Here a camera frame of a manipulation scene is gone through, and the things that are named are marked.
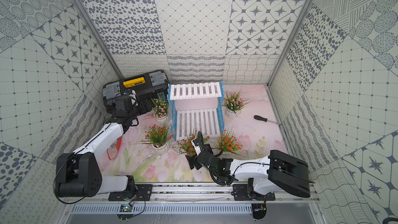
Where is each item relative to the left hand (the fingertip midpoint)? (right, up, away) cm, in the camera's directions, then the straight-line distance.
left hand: (148, 102), depth 87 cm
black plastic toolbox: (-8, +9, +11) cm, 16 cm away
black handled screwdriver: (+72, -12, +13) cm, 75 cm away
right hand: (+27, -26, -5) cm, 38 cm away
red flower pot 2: (+23, -21, -13) cm, 34 cm away
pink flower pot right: (+50, -1, +5) cm, 50 cm away
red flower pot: (+8, -18, -8) cm, 21 cm away
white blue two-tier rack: (+27, -5, +18) cm, 33 cm away
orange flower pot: (+43, -20, -12) cm, 49 cm away
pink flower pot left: (+7, -3, +1) cm, 7 cm away
